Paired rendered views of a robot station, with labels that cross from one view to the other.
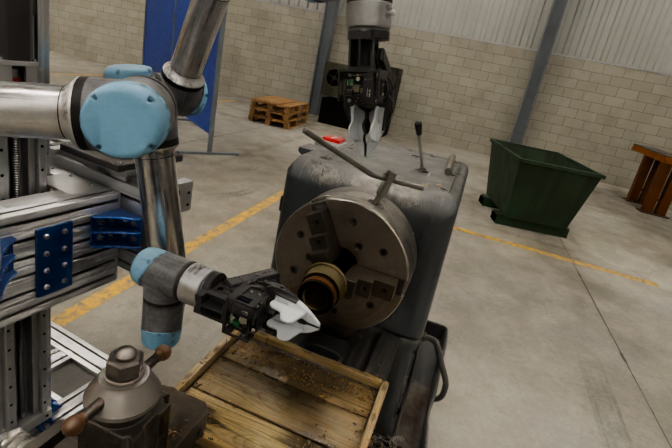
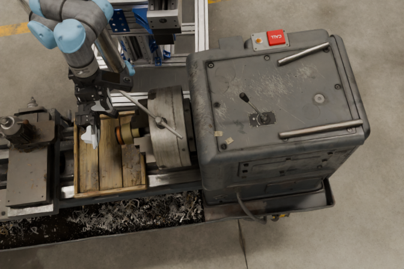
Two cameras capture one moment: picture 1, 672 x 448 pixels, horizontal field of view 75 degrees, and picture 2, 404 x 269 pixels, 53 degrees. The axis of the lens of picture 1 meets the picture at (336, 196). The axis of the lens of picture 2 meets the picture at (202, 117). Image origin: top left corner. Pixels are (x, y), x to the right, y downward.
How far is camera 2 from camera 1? 1.51 m
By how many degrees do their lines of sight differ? 68
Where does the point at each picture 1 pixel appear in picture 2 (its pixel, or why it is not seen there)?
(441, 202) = (203, 152)
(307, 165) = (191, 62)
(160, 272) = not seen: hidden behind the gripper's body
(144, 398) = (7, 132)
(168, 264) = not seen: hidden behind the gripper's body
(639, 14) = not seen: outside the picture
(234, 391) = (104, 134)
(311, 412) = (112, 166)
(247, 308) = (77, 122)
